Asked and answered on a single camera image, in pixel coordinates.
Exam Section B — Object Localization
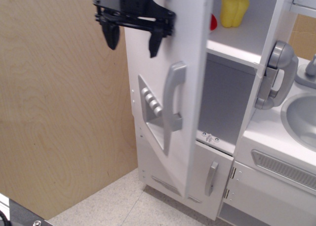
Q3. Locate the white toy fridge cabinet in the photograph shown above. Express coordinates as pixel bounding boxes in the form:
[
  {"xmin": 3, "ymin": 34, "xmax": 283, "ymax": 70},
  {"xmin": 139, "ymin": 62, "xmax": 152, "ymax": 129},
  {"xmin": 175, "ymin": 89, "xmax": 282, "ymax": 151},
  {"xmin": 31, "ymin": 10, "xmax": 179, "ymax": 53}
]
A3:
[{"xmin": 135, "ymin": 0, "xmax": 296, "ymax": 217}]

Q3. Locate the grey oven vent panel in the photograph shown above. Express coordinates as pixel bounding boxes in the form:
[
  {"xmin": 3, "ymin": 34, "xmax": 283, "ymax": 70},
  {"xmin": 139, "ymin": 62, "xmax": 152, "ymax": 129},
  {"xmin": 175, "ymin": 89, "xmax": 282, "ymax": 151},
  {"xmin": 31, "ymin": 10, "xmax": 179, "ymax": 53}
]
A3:
[{"xmin": 251, "ymin": 150, "xmax": 316, "ymax": 191}]

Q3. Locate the door magnet catch bracket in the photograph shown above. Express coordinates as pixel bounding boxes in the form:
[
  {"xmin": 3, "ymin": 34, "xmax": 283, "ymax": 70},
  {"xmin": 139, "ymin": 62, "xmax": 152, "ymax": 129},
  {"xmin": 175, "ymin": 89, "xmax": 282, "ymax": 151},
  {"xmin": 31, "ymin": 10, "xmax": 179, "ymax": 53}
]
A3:
[{"xmin": 201, "ymin": 132, "xmax": 220, "ymax": 143}]

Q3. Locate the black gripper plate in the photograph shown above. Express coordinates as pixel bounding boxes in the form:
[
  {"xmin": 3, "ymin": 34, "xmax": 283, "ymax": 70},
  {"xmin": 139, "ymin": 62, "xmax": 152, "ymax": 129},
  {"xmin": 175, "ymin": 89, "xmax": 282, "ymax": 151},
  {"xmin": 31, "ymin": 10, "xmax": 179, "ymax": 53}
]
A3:
[{"xmin": 93, "ymin": 0, "xmax": 176, "ymax": 58}]

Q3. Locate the white fridge door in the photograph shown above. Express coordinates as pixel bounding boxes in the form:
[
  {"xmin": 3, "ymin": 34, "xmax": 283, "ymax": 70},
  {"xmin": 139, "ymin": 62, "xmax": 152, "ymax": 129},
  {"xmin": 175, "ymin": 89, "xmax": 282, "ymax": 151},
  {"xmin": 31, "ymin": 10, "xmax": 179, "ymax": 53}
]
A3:
[{"xmin": 125, "ymin": 0, "xmax": 213, "ymax": 197}]

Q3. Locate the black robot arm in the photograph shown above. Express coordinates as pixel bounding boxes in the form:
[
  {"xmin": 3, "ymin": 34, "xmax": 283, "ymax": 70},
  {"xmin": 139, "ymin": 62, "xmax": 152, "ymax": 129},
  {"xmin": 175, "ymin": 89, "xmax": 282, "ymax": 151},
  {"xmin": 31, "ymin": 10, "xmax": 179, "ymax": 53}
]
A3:
[{"xmin": 93, "ymin": 0, "xmax": 176, "ymax": 58}]

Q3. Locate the yellow toy bell pepper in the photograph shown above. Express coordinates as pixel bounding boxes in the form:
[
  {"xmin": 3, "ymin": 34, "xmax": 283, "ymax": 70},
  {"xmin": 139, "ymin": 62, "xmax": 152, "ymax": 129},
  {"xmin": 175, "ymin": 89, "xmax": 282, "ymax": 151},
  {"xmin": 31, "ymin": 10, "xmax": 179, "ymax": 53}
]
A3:
[{"xmin": 220, "ymin": 0, "xmax": 250, "ymax": 28}]

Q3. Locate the red white toy sushi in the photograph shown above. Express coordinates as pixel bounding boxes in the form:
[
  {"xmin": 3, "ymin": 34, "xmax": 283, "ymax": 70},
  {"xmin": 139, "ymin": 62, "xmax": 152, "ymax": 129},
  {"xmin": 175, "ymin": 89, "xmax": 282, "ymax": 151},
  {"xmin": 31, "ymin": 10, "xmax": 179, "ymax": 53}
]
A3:
[{"xmin": 210, "ymin": 14, "xmax": 218, "ymax": 32}]

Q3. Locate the white oven door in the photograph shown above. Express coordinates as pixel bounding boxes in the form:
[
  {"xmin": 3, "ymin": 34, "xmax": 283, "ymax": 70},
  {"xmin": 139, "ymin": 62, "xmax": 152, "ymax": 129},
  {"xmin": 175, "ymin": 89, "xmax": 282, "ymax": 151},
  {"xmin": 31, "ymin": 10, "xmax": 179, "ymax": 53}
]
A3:
[{"xmin": 219, "ymin": 162, "xmax": 316, "ymax": 226}]

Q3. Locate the white upper kitchen cabinet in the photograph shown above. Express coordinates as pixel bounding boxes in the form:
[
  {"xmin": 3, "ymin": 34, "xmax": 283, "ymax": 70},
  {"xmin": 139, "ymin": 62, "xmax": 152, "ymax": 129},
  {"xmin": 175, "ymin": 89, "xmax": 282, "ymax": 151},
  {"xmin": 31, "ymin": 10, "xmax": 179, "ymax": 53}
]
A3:
[{"xmin": 290, "ymin": 0, "xmax": 316, "ymax": 18}]

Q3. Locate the grey toy faucet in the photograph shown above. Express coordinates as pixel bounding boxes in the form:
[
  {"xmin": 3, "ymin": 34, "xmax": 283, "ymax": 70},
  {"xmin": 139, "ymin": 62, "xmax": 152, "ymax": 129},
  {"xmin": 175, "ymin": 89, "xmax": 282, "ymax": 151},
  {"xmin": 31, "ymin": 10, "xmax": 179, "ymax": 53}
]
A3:
[{"xmin": 295, "ymin": 55, "xmax": 316, "ymax": 89}]

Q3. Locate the grey freezer door handle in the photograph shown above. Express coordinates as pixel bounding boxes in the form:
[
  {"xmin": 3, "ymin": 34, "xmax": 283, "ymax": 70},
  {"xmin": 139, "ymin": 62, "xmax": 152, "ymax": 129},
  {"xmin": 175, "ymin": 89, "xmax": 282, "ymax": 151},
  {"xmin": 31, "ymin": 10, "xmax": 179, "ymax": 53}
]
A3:
[{"xmin": 204, "ymin": 161, "xmax": 218, "ymax": 196}]

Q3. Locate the grey toy sink basin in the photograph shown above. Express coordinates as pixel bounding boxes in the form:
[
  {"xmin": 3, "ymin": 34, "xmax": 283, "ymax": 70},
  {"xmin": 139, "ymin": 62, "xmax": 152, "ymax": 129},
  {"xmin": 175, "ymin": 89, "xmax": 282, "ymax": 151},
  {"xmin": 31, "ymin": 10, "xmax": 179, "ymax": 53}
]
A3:
[{"xmin": 281, "ymin": 93, "xmax": 316, "ymax": 151}]

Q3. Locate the upper brass door hinge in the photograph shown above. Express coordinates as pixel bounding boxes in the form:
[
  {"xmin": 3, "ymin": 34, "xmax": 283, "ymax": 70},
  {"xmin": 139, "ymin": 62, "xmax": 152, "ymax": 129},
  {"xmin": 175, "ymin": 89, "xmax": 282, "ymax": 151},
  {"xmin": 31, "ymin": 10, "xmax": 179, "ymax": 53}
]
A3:
[{"xmin": 230, "ymin": 167, "xmax": 236, "ymax": 179}]

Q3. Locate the white lower freezer door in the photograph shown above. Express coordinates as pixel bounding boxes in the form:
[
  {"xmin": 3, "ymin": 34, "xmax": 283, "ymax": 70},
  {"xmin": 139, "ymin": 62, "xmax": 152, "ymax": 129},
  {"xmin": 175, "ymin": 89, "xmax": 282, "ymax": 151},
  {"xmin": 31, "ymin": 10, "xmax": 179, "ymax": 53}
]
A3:
[{"xmin": 139, "ymin": 141, "xmax": 233, "ymax": 220}]

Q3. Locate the lower brass door hinge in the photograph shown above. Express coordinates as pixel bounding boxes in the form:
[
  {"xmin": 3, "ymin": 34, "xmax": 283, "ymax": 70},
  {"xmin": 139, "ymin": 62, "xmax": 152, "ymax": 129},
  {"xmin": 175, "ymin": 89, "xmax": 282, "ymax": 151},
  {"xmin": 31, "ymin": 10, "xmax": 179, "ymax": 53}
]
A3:
[{"xmin": 224, "ymin": 188, "xmax": 230, "ymax": 199}]

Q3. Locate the grey ice dispenser panel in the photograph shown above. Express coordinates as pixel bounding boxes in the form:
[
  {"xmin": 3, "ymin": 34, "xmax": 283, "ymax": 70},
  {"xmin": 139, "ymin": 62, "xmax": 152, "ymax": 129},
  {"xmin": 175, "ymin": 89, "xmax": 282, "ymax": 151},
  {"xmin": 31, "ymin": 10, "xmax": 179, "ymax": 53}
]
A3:
[{"xmin": 138, "ymin": 75, "xmax": 172, "ymax": 156}]

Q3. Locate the black robot base with cable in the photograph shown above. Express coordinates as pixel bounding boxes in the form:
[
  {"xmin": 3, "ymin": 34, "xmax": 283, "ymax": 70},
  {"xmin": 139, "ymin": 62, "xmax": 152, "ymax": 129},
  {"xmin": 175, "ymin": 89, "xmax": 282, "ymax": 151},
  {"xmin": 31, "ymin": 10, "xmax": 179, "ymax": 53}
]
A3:
[{"xmin": 0, "ymin": 194, "xmax": 51, "ymax": 226}]

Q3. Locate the grey fridge door handle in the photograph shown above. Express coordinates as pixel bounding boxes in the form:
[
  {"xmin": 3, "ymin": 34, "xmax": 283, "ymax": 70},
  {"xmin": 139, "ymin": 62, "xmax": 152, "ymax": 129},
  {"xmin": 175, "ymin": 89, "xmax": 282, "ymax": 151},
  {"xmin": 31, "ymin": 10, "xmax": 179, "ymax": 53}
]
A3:
[{"xmin": 162, "ymin": 61, "xmax": 187, "ymax": 156}]

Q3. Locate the brass door hinge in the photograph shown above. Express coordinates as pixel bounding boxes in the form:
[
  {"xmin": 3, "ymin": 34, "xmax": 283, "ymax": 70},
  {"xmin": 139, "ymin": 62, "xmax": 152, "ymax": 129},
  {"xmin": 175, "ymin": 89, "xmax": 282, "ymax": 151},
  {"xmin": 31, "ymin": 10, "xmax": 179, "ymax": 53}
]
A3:
[
  {"xmin": 230, "ymin": 167, "xmax": 236, "ymax": 179},
  {"xmin": 224, "ymin": 188, "xmax": 230, "ymax": 199}
]

